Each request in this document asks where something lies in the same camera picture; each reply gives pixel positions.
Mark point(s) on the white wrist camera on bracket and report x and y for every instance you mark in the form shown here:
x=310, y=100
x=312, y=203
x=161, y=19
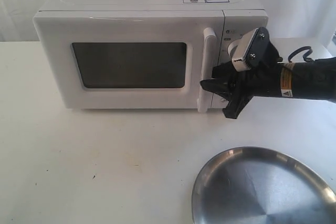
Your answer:
x=251, y=49

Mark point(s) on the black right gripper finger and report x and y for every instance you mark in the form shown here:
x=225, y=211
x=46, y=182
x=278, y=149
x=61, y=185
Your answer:
x=236, y=104
x=222, y=82

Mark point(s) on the stainless steel round plate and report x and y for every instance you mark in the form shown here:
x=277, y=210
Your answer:
x=260, y=185

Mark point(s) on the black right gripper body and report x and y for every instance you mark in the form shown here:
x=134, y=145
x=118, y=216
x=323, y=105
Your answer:
x=264, y=80

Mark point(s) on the white microwave door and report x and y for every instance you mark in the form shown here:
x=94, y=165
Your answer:
x=132, y=60

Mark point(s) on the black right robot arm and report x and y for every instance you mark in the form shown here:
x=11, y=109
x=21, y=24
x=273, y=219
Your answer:
x=300, y=78

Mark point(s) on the upper white control knob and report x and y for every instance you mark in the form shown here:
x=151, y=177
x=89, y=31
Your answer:
x=232, y=47

